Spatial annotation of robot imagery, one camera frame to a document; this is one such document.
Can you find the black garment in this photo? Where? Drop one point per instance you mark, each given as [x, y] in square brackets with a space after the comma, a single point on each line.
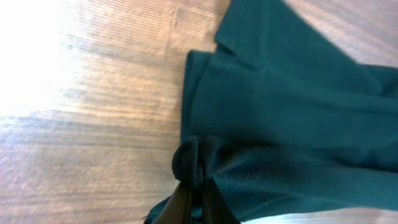
[284, 121]

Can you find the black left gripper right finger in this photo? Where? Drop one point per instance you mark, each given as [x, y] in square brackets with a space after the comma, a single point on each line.
[215, 209]

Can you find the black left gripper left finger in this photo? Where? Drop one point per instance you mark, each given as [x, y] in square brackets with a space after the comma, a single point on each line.
[178, 209]

